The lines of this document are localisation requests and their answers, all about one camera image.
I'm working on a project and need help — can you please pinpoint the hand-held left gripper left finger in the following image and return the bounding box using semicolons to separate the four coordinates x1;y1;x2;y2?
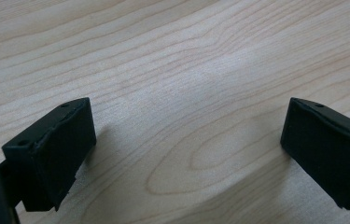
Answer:
1;97;98;213

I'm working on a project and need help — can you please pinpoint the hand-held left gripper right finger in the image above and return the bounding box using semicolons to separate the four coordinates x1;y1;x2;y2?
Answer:
280;97;350;211

